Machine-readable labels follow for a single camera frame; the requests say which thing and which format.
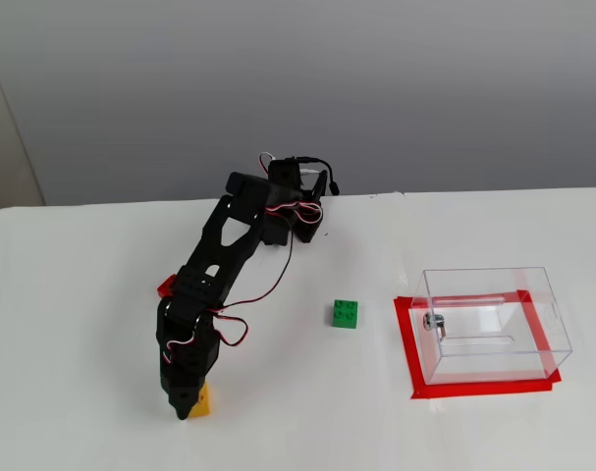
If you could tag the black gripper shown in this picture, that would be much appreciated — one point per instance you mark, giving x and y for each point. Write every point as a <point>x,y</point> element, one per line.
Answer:
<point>182,392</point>

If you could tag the red lego brick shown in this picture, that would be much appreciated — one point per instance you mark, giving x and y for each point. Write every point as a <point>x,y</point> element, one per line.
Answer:
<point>166,287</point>

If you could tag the silver cam lock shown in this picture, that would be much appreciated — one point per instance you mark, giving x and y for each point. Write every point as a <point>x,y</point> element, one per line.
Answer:
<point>432,324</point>

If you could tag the green lego brick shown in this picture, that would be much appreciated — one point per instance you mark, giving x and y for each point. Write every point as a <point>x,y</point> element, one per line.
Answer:
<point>345,314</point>

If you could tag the yellow lego brick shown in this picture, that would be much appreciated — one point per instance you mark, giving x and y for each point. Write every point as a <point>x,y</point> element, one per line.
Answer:
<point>202,400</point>

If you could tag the red tape frame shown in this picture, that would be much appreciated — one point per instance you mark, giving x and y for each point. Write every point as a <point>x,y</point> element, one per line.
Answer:
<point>474,390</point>

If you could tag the transparent plastic box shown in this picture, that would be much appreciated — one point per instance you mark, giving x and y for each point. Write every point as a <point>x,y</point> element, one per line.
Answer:
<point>494,314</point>

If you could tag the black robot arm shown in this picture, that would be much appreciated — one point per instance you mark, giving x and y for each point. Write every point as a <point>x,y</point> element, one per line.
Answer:
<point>214,255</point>

